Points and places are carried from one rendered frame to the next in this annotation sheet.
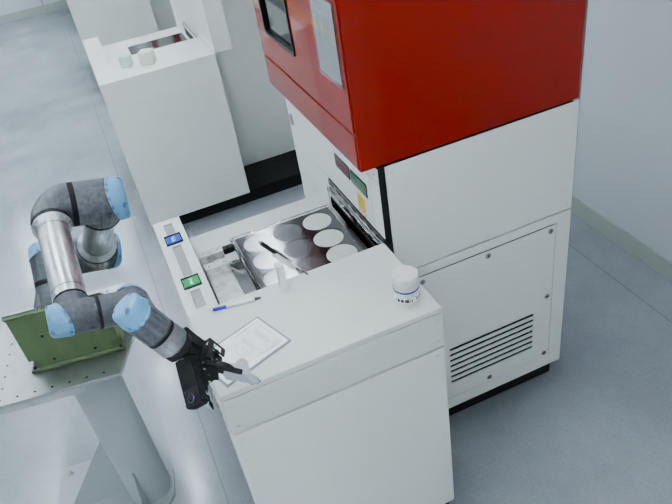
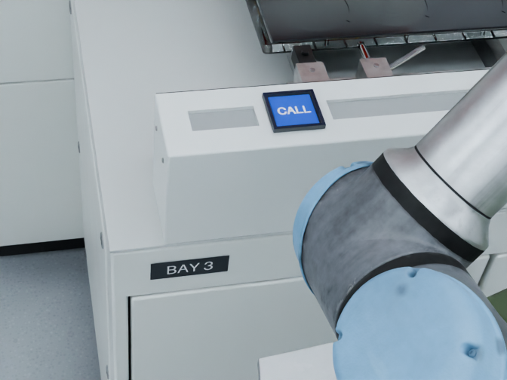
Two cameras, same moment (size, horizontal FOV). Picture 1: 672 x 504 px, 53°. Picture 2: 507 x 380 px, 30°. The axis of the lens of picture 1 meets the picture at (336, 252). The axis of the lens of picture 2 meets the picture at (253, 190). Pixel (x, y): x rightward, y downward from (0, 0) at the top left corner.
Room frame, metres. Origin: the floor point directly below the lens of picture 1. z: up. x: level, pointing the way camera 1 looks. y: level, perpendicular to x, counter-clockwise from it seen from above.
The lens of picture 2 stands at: (1.93, 1.26, 1.63)
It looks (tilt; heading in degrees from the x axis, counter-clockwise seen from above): 47 degrees down; 269
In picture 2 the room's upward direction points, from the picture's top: 8 degrees clockwise
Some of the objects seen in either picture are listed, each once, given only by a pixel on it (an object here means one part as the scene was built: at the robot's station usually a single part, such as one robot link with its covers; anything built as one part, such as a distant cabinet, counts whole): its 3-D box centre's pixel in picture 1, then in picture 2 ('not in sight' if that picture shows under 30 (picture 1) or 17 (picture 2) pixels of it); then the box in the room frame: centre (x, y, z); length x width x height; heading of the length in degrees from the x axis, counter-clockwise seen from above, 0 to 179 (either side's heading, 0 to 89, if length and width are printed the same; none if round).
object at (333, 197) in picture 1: (355, 225); not in sight; (1.88, -0.08, 0.89); 0.44 x 0.02 x 0.10; 17
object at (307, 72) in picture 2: (211, 254); (315, 92); (1.86, 0.41, 0.89); 0.08 x 0.03 x 0.03; 107
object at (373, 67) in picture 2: (217, 267); (379, 87); (1.78, 0.39, 0.89); 0.08 x 0.03 x 0.03; 107
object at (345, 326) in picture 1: (315, 330); not in sight; (1.40, 0.10, 0.89); 0.62 x 0.35 x 0.14; 107
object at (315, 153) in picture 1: (333, 170); not in sight; (2.05, -0.04, 1.02); 0.82 x 0.03 x 0.40; 17
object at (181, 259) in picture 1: (188, 278); (399, 148); (1.76, 0.48, 0.89); 0.55 x 0.09 x 0.14; 17
